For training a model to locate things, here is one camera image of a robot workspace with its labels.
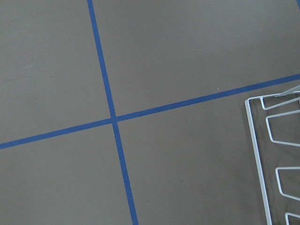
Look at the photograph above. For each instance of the white wire cup holder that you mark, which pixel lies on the white wire cup holder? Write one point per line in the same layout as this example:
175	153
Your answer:
274	124

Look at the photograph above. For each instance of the brown paper table cover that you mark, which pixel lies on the brown paper table cover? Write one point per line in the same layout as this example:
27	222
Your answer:
123	112

